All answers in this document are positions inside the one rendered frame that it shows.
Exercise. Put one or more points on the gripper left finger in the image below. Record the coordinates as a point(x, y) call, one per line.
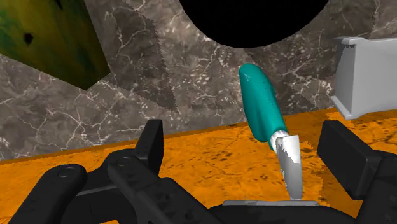
point(130, 186)

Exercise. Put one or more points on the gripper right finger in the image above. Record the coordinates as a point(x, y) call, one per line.
point(350, 158)

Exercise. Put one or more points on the grey rectangular container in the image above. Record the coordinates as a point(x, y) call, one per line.
point(369, 77)

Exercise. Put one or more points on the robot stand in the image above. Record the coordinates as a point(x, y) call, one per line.
point(52, 37)

